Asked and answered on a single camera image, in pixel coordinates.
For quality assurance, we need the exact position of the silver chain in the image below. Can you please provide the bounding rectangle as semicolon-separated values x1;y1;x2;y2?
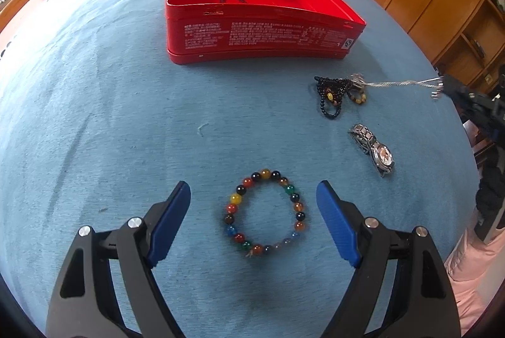
349;72;445;102

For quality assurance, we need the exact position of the silver wristwatch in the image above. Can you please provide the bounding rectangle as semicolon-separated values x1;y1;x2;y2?
347;123;396;179

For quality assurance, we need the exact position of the black bead bracelet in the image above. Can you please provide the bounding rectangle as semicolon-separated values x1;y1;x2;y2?
314;75;354;122

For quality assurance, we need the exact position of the red tin box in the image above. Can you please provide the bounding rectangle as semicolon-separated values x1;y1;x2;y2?
165;0;367;66

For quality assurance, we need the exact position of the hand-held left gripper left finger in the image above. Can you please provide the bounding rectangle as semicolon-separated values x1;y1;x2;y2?
45;181;192;338

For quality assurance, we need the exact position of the person's pink clothing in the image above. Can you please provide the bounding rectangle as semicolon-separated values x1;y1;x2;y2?
443;225;505;338

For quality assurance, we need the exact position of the multicolour bead bracelet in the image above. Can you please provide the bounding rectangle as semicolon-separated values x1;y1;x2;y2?
222;168;308;258

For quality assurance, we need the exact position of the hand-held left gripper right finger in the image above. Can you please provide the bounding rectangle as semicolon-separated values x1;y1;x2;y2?
316;180;462;338

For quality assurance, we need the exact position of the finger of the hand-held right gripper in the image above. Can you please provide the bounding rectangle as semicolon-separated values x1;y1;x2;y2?
442;74;495;118

